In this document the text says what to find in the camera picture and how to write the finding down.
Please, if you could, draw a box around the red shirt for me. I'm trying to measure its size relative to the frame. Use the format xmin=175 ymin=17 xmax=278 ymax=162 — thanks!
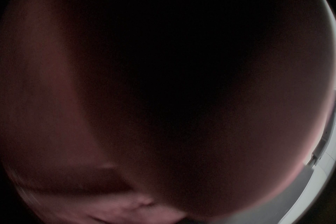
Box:
xmin=0 ymin=0 xmax=336 ymax=224

